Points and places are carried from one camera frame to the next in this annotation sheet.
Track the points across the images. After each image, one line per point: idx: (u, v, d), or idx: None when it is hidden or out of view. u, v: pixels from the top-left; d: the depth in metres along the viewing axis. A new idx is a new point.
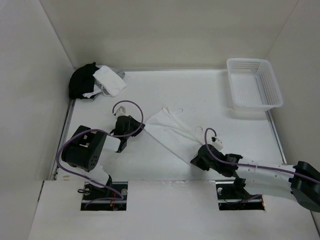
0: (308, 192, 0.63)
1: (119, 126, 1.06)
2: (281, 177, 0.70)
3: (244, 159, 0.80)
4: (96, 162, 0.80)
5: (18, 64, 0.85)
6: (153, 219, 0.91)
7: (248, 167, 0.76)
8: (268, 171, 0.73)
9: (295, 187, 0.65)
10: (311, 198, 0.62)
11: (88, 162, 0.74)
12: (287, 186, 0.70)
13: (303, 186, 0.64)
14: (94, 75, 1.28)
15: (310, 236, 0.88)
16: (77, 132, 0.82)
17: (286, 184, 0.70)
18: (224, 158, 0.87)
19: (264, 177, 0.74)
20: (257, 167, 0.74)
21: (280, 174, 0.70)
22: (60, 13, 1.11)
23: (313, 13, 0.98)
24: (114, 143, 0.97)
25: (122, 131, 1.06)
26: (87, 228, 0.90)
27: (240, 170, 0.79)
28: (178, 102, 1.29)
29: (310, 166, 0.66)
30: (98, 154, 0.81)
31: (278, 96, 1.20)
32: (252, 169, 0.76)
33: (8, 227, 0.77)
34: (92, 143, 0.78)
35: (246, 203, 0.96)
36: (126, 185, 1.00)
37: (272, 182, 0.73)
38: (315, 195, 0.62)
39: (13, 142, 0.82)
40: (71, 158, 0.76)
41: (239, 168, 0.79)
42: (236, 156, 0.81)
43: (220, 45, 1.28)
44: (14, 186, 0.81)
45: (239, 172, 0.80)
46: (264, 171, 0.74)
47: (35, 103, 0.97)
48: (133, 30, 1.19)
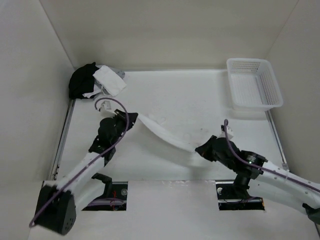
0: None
1: (103, 137, 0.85)
2: (309, 194, 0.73)
3: (269, 164, 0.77)
4: (70, 225, 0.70)
5: (18, 64, 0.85)
6: (152, 219, 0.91)
7: (275, 175, 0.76)
8: (298, 185, 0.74)
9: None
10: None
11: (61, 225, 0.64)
12: (311, 204, 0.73)
13: None
14: (94, 75, 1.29)
15: (310, 236, 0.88)
16: (42, 196, 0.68)
17: (313, 203, 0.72)
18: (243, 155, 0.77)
19: (288, 188, 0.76)
20: (287, 178, 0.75)
21: (310, 192, 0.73)
22: (60, 13, 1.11)
23: (312, 13, 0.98)
24: (98, 165, 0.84)
25: (108, 140, 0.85)
26: (87, 228, 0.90)
27: (265, 175, 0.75)
28: (177, 102, 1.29)
29: None
30: (74, 215, 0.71)
31: (278, 96, 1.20)
32: (280, 178, 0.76)
33: (8, 227, 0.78)
34: (61, 205, 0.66)
35: (246, 203, 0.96)
36: (126, 185, 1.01)
37: (298, 194, 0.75)
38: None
39: (14, 143, 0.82)
40: (43, 226, 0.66)
41: (265, 173, 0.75)
42: (260, 159, 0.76)
43: (220, 45, 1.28)
44: (15, 187, 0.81)
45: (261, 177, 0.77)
46: (292, 184, 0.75)
47: (35, 103, 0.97)
48: (133, 30, 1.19)
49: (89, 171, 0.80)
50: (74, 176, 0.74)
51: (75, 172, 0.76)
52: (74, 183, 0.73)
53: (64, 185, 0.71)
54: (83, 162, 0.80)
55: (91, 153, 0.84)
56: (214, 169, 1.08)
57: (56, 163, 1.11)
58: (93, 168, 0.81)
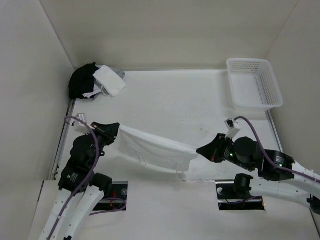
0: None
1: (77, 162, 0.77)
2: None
3: (297, 165, 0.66)
4: None
5: (18, 64, 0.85)
6: (152, 220, 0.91)
7: (305, 178, 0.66)
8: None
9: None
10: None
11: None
12: None
13: None
14: (94, 75, 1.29)
15: (310, 236, 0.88)
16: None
17: None
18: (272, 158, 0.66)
19: (314, 190, 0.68)
20: (317, 180, 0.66)
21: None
22: (60, 13, 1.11)
23: (313, 13, 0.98)
24: (74, 202, 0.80)
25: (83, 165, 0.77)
26: (87, 228, 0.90)
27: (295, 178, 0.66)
28: (177, 102, 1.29)
29: None
30: None
31: (278, 96, 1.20)
32: (309, 181, 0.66)
33: (8, 227, 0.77)
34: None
35: (246, 203, 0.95)
36: (126, 184, 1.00)
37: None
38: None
39: (14, 142, 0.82)
40: None
41: (296, 176, 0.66)
42: (288, 160, 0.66)
43: (220, 45, 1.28)
44: (14, 187, 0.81)
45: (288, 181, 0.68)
46: None
47: (35, 103, 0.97)
48: (133, 30, 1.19)
49: (65, 218, 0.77)
50: (51, 232, 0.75)
51: (51, 224, 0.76)
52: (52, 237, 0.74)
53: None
54: (55, 210, 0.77)
55: (63, 193, 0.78)
56: (214, 169, 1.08)
57: (56, 163, 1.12)
58: (68, 212, 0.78)
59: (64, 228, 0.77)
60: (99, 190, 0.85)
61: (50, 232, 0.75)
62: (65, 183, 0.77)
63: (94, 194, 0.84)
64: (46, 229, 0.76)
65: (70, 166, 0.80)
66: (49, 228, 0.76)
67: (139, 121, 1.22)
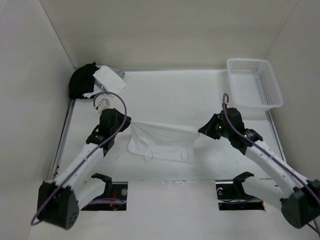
0: (302, 203, 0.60)
1: (104, 125, 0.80)
2: (287, 179, 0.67)
3: (262, 142, 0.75)
4: (74, 219, 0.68)
5: (18, 64, 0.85)
6: (152, 219, 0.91)
7: (261, 152, 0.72)
8: (279, 169, 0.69)
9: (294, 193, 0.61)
10: (300, 212, 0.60)
11: (65, 220, 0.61)
12: (287, 191, 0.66)
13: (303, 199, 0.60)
14: (94, 75, 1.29)
15: (310, 236, 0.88)
16: (43, 193, 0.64)
17: (288, 189, 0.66)
18: (243, 130, 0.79)
19: (271, 170, 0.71)
20: (272, 157, 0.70)
21: (288, 177, 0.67)
22: (60, 13, 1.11)
23: (313, 13, 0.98)
24: (97, 157, 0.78)
25: (109, 129, 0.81)
26: (87, 228, 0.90)
27: (253, 149, 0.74)
28: (177, 102, 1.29)
29: None
30: (77, 210, 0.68)
31: (278, 96, 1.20)
32: (265, 155, 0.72)
33: (8, 227, 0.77)
34: (62, 202, 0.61)
35: (246, 203, 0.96)
36: (126, 184, 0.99)
37: (276, 177, 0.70)
38: (305, 213, 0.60)
39: (14, 143, 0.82)
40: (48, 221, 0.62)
41: (253, 147, 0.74)
42: (255, 135, 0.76)
43: (220, 45, 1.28)
44: (14, 186, 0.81)
45: (249, 151, 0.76)
46: (276, 166, 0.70)
47: (35, 103, 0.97)
48: (133, 30, 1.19)
49: (89, 164, 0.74)
50: (74, 169, 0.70)
51: (75, 165, 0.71)
52: (74, 176, 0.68)
53: (64, 180, 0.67)
54: (81, 154, 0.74)
55: (89, 145, 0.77)
56: (214, 169, 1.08)
57: (56, 163, 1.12)
58: (92, 161, 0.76)
59: (82, 176, 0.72)
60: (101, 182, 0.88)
61: (72, 170, 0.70)
62: (91, 140, 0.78)
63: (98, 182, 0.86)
64: (68, 169, 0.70)
65: (93, 134, 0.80)
66: (72, 167, 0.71)
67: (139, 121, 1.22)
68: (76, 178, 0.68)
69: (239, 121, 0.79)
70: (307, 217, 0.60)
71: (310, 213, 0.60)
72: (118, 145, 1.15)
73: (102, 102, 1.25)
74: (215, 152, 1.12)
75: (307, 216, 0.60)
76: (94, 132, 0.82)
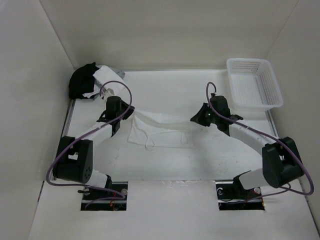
0: (273, 157, 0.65)
1: (110, 109, 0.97)
2: (261, 140, 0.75)
3: (243, 121, 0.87)
4: (89, 175, 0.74)
5: (18, 64, 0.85)
6: (153, 220, 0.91)
7: (239, 125, 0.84)
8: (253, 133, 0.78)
9: (266, 148, 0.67)
10: (276, 169, 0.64)
11: (81, 169, 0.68)
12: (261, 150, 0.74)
13: (274, 150, 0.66)
14: (94, 75, 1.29)
15: (310, 236, 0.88)
16: (63, 143, 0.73)
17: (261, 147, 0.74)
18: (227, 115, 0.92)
19: (249, 139, 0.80)
20: (247, 127, 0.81)
21: (262, 138, 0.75)
22: (60, 13, 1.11)
23: (313, 13, 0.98)
24: (106, 133, 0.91)
25: (115, 112, 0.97)
26: (87, 228, 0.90)
27: (234, 126, 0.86)
28: (177, 102, 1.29)
29: (293, 144, 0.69)
30: (91, 165, 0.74)
31: (278, 95, 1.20)
32: (242, 128, 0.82)
33: (8, 227, 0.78)
34: (81, 152, 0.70)
35: (246, 203, 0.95)
36: (126, 185, 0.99)
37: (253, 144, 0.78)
38: (280, 169, 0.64)
39: (14, 143, 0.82)
40: (64, 175, 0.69)
41: (233, 124, 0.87)
42: (237, 117, 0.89)
43: (220, 45, 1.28)
44: (14, 186, 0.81)
45: (232, 128, 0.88)
46: (251, 133, 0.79)
47: (35, 103, 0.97)
48: (133, 30, 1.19)
49: (101, 132, 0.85)
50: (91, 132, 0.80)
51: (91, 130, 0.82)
52: (90, 136, 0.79)
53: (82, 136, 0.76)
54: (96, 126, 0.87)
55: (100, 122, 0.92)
56: (214, 168, 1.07)
57: None
58: (103, 132, 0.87)
59: (95, 141, 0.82)
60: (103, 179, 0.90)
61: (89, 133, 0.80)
62: (101, 120, 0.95)
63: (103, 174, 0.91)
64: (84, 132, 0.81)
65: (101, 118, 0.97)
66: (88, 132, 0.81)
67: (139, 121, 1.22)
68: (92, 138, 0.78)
69: (224, 107, 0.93)
70: (284, 174, 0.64)
71: (285, 170, 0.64)
72: (117, 145, 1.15)
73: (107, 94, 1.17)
74: (215, 152, 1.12)
75: (283, 173, 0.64)
76: (102, 117, 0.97)
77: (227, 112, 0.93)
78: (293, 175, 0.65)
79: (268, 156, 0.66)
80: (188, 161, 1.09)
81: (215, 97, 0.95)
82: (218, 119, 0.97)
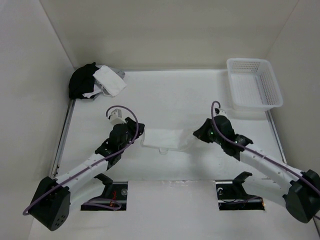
0: (301, 197, 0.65)
1: (113, 140, 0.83)
2: (283, 175, 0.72)
3: (253, 145, 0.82)
4: (61, 220, 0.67)
5: (18, 64, 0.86)
6: (153, 219, 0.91)
7: (254, 154, 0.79)
8: (274, 166, 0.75)
9: (292, 189, 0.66)
10: (303, 208, 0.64)
11: (53, 217, 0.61)
12: (285, 185, 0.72)
13: (301, 191, 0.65)
14: (94, 75, 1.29)
15: (310, 236, 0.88)
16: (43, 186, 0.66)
17: (285, 183, 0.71)
18: (233, 137, 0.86)
19: (266, 170, 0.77)
20: (264, 157, 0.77)
21: (283, 173, 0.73)
22: (60, 13, 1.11)
23: (312, 13, 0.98)
24: (100, 169, 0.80)
25: (118, 144, 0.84)
26: (86, 228, 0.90)
27: (246, 152, 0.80)
28: (177, 102, 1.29)
29: (317, 176, 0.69)
30: (65, 211, 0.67)
31: (278, 96, 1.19)
32: (257, 156, 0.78)
33: (8, 226, 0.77)
34: (57, 198, 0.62)
35: (246, 203, 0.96)
36: (126, 185, 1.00)
37: (273, 175, 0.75)
38: (308, 207, 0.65)
39: (14, 143, 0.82)
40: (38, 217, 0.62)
41: (245, 150, 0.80)
42: (245, 139, 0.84)
43: (220, 45, 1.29)
44: (14, 186, 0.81)
45: (243, 154, 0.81)
46: (269, 165, 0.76)
47: (35, 103, 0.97)
48: (133, 30, 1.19)
49: (92, 172, 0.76)
50: (75, 174, 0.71)
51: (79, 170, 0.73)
52: (74, 180, 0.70)
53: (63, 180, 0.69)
54: (87, 162, 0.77)
55: (96, 154, 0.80)
56: (213, 168, 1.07)
57: (56, 163, 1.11)
58: (95, 171, 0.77)
59: (80, 184, 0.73)
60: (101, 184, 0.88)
61: (74, 174, 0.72)
62: (100, 152, 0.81)
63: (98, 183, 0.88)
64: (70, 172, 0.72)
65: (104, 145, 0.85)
66: (75, 172, 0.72)
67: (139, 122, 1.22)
68: (75, 183, 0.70)
69: (228, 129, 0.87)
70: (310, 211, 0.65)
71: (312, 208, 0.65)
72: None
73: (114, 113, 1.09)
74: (215, 152, 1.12)
75: (310, 210, 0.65)
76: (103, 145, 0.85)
77: (232, 134, 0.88)
78: (317, 207, 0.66)
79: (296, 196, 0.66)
80: (188, 161, 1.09)
81: (218, 119, 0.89)
82: (223, 143, 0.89)
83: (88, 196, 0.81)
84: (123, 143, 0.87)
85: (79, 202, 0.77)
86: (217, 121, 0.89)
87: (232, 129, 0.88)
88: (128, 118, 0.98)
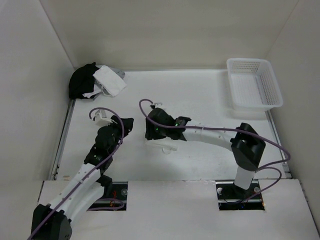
0: (244, 150, 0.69)
1: (100, 146, 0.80)
2: (223, 137, 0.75)
3: (191, 121, 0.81)
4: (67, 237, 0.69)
5: (19, 64, 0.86)
6: (152, 219, 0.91)
7: (194, 128, 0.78)
8: (212, 132, 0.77)
9: (234, 145, 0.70)
10: (250, 159, 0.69)
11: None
12: (228, 146, 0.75)
13: (242, 145, 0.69)
14: (94, 75, 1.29)
15: (311, 236, 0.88)
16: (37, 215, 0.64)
17: (227, 143, 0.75)
18: (172, 122, 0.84)
19: (210, 139, 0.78)
20: (203, 128, 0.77)
21: (223, 135, 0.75)
22: (61, 14, 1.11)
23: (312, 12, 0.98)
24: (94, 178, 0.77)
25: (106, 148, 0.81)
26: (86, 228, 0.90)
27: (188, 131, 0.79)
28: (177, 102, 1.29)
29: (250, 126, 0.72)
30: (69, 230, 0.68)
31: (278, 95, 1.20)
32: (198, 130, 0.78)
33: (9, 226, 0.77)
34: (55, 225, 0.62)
35: (246, 203, 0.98)
36: (126, 185, 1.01)
37: (216, 141, 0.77)
38: (252, 156, 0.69)
39: (14, 143, 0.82)
40: None
41: (186, 129, 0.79)
42: (185, 119, 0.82)
43: (220, 45, 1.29)
44: (15, 186, 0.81)
45: (186, 133, 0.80)
46: (209, 132, 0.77)
47: (34, 103, 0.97)
48: (133, 30, 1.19)
49: (84, 186, 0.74)
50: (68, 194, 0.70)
51: (70, 188, 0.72)
52: (68, 201, 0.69)
53: (57, 204, 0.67)
54: (77, 177, 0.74)
55: (86, 165, 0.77)
56: (213, 168, 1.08)
57: (56, 163, 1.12)
58: (88, 182, 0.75)
59: (76, 200, 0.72)
60: (100, 185, 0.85)
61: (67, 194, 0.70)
62: (89, 161, 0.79)
63: (97, 187, 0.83)
64: (62, 194, 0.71)
65: (92, 152, 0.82)
66: (66, 192, 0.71)
67: (139, 121, 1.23)
68: (70, 203, 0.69)
69: (165, 117, 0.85)
70: (255, 157, 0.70)
71: (255, 153, 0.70)
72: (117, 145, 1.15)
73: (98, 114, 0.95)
74: (215, 152, 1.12)
75: (254, 157, 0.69)
76: (91, 153, 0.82)
77: (171, 120, 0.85)
78: (261, 151, 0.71)
79: (239, 151, 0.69)
80: (188, 161, 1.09)
81: (153, 111, 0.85)
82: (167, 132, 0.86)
83: (91, 202, 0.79)
84: (111, 146, 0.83)
85: (83, 211, 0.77)
86: (151, 114, 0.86)
87: (169, 116, 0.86)
88: (113, 117, 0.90)
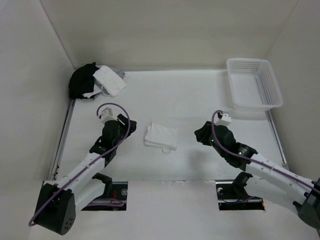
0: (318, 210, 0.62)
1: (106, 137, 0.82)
2: (295, 187, 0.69)
3: (257, 155, 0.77)
4: (70, 224, 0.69)
5: (19, 64, 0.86)
6: (152, 219, 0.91)
7: (262, 166, 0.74)
8: (283, 178, 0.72)
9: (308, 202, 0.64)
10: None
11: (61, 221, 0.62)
12: (296, 197, 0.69)
13: (317, 204, 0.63)
14: (94, 75, 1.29)
15: (311, 236, 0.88)
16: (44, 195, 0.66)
17: (298, 196, 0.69)
18: (236, 148, 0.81)
19: (276, 182, 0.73)
20: (273, 169, 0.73)
21: (295, 184, 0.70)
22: (60, 14, 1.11)
23: (312, 13, 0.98)
24: (99, 166, 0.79)
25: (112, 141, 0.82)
26: (86, 228, 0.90)
27: (252, 165, 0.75)
28: (178, 102, 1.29)
29: None
30: (73, 214, 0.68)
31: (278, 96, 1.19)
32: (266, 169, 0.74)
33: (8, 226, 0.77)
34: (62, 202, 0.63)
35: (246, 203, 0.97)
36: (126, 185, 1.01)
37: (284, 188, 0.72)
38: None
39: (14, 143, 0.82)
40: (46, 225, 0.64)
41: (251, 163, 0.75)
42: (249, 149, 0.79)
43: (220, 45, 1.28)
44: (14, 186, 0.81)
45: (249, 167, 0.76)
46: (279, 176, 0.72)
47: (34, 103, 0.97)
48: (133, 30, 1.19)
49: (90, 172, 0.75)
50: (75, 176, 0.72)
51: (77, 171, 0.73)
52: (74, 182, 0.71)
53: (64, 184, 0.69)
54: (84, 162, 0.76)
55: (92, 153, 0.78)
56: (213, 168, 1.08)
57: (56, 163, 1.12)
58: (94, 169, 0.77)
59: (82, 185, 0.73)
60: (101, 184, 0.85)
61: (73, 175, 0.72)
62: (94, 150, 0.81)
63: (98, 182, 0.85)
64: (68, 176, 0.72)
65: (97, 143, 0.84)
66: (73, 174, 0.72)
67: (139, 121, 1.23)
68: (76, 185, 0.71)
69: (230, 141, 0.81)
70: None
71: None
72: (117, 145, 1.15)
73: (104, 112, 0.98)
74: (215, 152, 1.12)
75: None
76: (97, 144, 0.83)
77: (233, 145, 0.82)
78: None
79: (311, 209, 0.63)
80: (188, 162, 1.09)
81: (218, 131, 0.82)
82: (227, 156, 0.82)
83: (92, 197, 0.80)
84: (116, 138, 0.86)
85: (84, 204, 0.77)
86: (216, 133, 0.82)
87: (233, 139, 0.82)
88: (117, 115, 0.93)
